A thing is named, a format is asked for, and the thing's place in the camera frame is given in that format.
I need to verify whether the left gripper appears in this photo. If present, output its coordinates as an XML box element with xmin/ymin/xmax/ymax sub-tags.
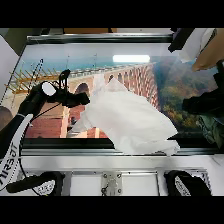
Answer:
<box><xmin>61</xmin><ymin>91</ymin><xmax>91</xmax><ymax>109</ymax></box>

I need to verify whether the white long-sleeved shirt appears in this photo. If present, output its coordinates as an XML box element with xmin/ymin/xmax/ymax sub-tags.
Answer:
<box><xmin>66</xmin><ymin>73</ymin><xmax>181</xmax><ymax>157</ymax></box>

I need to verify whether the yellow wooden rack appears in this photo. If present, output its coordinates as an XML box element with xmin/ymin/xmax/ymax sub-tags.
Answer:
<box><xmin>5</xmin><ymin>65</ymin><xmax>64</xmax><ymax>96</ymax></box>

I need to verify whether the black garment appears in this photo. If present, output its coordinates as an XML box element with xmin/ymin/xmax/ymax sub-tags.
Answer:
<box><xmin>167</xmin><ymin>27</ymin><xmax>195</xmax><ymax>54</ymax></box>

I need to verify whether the white garment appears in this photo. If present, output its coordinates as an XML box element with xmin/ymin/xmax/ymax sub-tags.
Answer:
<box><xmin>179</xmin><ymin>27</ymin><xmax>215</xmax><ymax>64</ymax></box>

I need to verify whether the green garment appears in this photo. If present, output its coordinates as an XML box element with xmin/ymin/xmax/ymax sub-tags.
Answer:
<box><xmin>196</xmin><ymin>113</ymin><xmax>224</xmax><ymax>150</ymax></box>

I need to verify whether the tan garment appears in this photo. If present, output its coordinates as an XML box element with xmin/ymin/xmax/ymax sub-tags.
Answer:
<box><xmin>191</xmin><ymin>27</ymin><xmax>224</xmax><ymax>72</ymax></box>

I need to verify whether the black cable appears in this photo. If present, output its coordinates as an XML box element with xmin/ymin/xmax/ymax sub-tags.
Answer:
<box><xmin>18</xmin><ymin>101</ymin><xmax>64</xmax><ymax>188</ymax></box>

